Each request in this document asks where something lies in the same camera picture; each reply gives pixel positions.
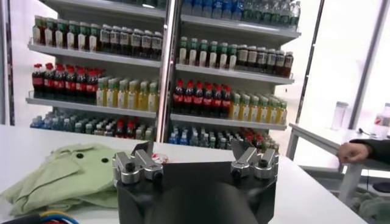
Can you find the green cap tea bottle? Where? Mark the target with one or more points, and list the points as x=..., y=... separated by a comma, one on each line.
x=71, y=36
x=49, y=33
x=203, y=55
x=213, y=57
x=94, y=39
x=183, y=53
x=60, y=35
x=223, y=58
x=83, y=38
x=232, y=59
x=193, y=54
x=37, y=32

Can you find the small blue water bottle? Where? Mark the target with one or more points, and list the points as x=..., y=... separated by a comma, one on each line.
x=183, y=138
x=173, y=138
x=35, y=121
x=46, y=122

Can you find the small black device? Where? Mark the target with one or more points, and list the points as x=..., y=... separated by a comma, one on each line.
x=363, y=131

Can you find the small dark drink bottle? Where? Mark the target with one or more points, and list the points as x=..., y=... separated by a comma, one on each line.
x=108, y=130
x=212, y=141
x=89, y=128
x=79, y=126
x=99, y=129
x=221, y=142

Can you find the blue label water bottle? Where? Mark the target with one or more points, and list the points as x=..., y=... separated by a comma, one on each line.
x=217, y=8
x=237, y=9
x=197, y=6
x=187, y=6
x=207, y=7
x=227, y=9

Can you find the dark drink bottle pale label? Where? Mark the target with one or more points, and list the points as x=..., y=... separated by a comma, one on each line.
x=261, y=60
x=125, y=41
x=146, y=44
x=157, y=45
x=114, y=40
x=242, y=58
x=288, y=64
x=280, y=63
x=252, y=59
x=105, y=39
x=136, y=42
x=271, y=61

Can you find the light green shirt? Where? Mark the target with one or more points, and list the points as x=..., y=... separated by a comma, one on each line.
x=67, y=179

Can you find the clear water bottle red label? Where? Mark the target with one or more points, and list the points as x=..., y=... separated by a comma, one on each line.
x=382, y=121

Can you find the small red white packet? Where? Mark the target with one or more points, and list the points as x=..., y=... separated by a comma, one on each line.
x=161, y=158

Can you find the clear bottle green label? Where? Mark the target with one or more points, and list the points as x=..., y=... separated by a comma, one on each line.
x=276, y=13
x=295, y=16
x=267, y=12
x=285, y=14
x=257, y=11
x=247, y=10

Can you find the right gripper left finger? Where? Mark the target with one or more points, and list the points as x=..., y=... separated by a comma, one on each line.
x=137, y=165

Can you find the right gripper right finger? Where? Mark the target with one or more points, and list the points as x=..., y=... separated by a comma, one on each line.
x=256, y=161

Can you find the person's forearm black sleeve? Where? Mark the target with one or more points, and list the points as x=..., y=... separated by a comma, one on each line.
x=381, y=149

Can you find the small red cap bottle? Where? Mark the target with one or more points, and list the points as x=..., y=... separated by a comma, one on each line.
x=119, y=129
x=130, y=130
x=259, y=138
x=250, y=137

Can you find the red cap cola bottle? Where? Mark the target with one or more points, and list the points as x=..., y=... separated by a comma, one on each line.
x=70, y=86
x=226, y=104
x=178, y=99
x=208, y=102
x=217, y=103
x=81, y=87
x=189, y=100
x=37, y=82
x=48, y=83
x=198, y=101
x=59, y=85
x=92, y=88

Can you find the grey green clothes pile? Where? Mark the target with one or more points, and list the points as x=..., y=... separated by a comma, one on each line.
x=371, y=208

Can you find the white side table with legs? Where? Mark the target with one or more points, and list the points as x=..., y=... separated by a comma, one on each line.
x=317, y=134

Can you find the grey drinks shelf rack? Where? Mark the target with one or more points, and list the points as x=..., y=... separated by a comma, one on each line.
x=91, y=56
x=231, y=122

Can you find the yellow juice bottle green cap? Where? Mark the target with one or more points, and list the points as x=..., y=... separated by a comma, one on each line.
x=263, y=112
x=282, y=115
x=236, y=109
x=112, y=95
x=143, y=99
x=153, y=100
x=133, y=98
x=273, y=114
x=101, y=94
x=254, y=111
x=122, y=96
x=245, y=110

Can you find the clear tumbler white lid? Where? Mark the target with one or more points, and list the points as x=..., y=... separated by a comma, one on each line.
x=339, y=117

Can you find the person's hand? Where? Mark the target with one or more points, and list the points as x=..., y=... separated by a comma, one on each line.
x=353, y=153

